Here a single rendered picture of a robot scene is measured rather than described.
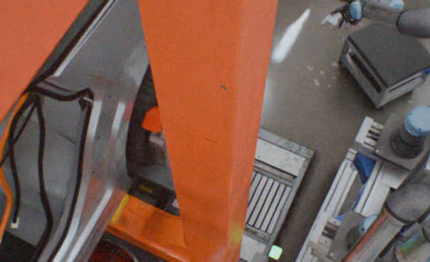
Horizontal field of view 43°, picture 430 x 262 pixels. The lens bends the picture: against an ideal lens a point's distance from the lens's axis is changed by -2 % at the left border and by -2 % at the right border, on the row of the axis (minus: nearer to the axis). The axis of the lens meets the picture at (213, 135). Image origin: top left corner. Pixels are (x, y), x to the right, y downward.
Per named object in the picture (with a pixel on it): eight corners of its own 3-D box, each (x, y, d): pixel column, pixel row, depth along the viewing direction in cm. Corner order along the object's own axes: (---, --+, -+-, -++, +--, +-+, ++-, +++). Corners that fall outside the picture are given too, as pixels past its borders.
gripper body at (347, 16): (345, 24, 244) (364, 5, 237) (335, 10, 248) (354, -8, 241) (354, 27, 250) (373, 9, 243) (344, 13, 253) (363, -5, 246)
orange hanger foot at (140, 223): (106, 192, 255) (91, 163, 224) (208, 240, 245) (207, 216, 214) (88, 223, 249) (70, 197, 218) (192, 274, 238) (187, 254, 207)
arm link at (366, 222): (366, 215, 208) (375, 204, 196) (395, 238, 204) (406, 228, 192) (347, 238, 204) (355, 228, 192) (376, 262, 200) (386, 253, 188)
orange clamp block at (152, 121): (155, 105, 213) (145, 110, 204) (173, 112, 211) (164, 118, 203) (151, 121, 215) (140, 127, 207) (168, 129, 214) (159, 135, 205)
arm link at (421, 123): (393, 125, 225) (403, 109, 213) (422, 114, 227) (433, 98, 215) (407, 150, 220) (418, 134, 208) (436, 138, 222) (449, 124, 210)
